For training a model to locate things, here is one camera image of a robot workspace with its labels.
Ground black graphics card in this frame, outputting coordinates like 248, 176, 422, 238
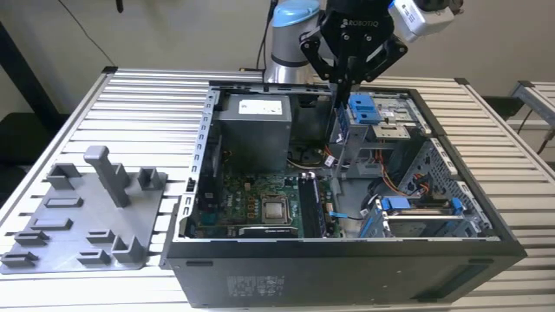
236, 226, 300, 239

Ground grey perforated metal cage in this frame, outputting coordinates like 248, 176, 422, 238
398, 139, 494, 235

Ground black open PC case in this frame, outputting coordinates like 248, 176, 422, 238
158, 80, 530, 309

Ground black desk frame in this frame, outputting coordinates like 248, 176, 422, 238
0, 21, 68, 170

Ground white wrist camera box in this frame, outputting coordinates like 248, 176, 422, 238
387, 0, 464, 44

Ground grey metal drive bracket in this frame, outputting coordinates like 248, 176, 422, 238
328, 92, 430, 178

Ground grey plastic parts rack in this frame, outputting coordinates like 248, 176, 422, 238
0, 145, 170, 276

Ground blue plastic drive latch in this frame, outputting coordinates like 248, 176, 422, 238
348, 93, 380, 125

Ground neighbouring metal slat table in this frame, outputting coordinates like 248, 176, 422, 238
507, 80, 555, 131

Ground grey power supply unit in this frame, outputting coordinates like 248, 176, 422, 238
215, 94, 292, 173

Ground green motherboard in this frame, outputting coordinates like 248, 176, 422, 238
190, 174, 343, 240

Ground hard disk in blue carrier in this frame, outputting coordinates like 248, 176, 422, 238
362, 196, 474, 238

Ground black box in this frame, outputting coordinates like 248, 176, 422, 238
480, 96, 524, 122

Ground orange wire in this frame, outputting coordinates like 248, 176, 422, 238
375, 149, 428, 196

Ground thin black cable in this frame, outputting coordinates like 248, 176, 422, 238
255, 0, 279, 70

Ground black wire bundle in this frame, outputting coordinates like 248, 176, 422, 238
286, 144, 346, 170

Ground silver CPU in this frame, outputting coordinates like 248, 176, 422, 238
264, 201, 287, 219

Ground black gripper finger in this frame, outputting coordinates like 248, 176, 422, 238
348, 36, 410, 96
300, 31, 350, 98

